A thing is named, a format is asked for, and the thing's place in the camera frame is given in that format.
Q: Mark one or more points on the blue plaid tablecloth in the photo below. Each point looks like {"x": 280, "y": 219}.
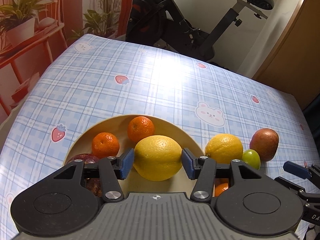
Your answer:
{"x": 97, "y": 78}

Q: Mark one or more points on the dark purple mangosteen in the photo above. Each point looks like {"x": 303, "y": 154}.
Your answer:
{"x": 91, "y": 181}

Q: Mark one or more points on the small orange mandarin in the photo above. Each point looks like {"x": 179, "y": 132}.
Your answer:
{"x": 104, "y": 145}
{"x": 139, "y": 128}

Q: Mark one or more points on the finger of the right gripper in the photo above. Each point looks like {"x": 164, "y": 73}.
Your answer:
{"x": 309, "y": 173}

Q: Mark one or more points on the yellow lemon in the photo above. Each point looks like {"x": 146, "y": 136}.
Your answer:
{"x": 157, "y": 157}
{"x": 223, "y": 148}

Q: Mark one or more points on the red brown apple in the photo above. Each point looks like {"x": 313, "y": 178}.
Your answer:
{"x": 265, "y": 142}

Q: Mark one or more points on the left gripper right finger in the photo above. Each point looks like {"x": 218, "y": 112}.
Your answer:
{"x": 254, "y": 204}

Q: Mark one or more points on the beige round plate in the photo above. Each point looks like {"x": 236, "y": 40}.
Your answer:
{"x": 117, "y": 125}

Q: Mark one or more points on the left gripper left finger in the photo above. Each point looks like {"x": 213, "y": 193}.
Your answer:
{"x": 59, "y": 205}

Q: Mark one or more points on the wooden door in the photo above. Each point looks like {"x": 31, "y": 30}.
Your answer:
{"x": 292, "y": 66}

